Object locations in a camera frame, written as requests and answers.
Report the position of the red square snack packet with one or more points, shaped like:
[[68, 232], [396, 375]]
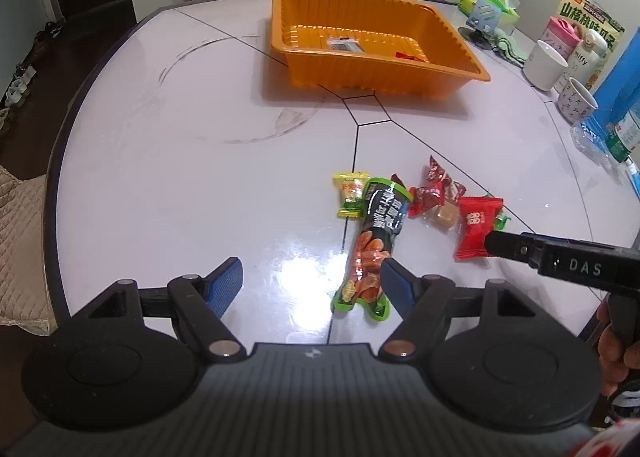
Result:
[[475, 227]]

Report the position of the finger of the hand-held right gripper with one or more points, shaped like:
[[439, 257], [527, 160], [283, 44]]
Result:
[[515, 247]]

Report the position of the dark shoes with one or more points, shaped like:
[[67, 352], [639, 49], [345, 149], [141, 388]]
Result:
[[47, 34]]

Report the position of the white mug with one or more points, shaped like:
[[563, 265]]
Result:
[[545, 67]]

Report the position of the pink bottle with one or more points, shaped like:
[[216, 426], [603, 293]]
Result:
[[562, 34]]

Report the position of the white bottle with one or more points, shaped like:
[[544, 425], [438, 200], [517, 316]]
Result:
[[585, 59]]

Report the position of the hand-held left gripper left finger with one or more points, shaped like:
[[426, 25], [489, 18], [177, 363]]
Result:
[[225, 283]]

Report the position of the red patterned clothing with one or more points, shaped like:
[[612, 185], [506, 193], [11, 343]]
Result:
[[610, 432]]

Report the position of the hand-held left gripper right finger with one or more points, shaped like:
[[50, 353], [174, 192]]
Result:
[[397, 282]]

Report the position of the white shoes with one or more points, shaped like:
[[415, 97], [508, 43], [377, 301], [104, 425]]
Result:
[[20, 84]]

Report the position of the grey phone stand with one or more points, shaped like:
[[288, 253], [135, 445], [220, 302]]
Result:
[[482, 19]]

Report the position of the yellow green snack box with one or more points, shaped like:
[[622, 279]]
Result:
[[595, 17]]

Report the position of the person's right hand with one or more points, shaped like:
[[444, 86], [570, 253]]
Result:
[[612, 347]]

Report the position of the black silver snack packet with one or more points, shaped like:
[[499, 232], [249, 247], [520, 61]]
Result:
[[343, 44]]

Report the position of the beige quilted chair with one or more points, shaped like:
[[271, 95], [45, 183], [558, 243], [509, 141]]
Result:
[[25, 257]]

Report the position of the orange plastic tray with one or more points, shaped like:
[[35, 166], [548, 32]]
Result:
[[370, 37]]

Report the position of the blue box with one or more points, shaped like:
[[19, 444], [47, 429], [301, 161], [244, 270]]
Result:
[[622, 77]]

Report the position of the clear plastic water bottle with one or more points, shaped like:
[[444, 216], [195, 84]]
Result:
[[595, 142]]

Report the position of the long green black sausage packet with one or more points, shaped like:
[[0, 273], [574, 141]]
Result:
[[377, 232]]

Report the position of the white patterned cup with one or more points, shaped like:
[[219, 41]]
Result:
[[575, 102]]

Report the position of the small red candy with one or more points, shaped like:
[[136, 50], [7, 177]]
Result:
[[407, 56]]

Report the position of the yellow candy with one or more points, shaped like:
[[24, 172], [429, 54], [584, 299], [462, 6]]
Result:
[[351, 194]]

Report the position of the brown candy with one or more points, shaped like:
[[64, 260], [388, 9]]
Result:
[[445, 217]]

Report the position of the green cloth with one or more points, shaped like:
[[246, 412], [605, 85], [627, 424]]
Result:
[[512, 49]]

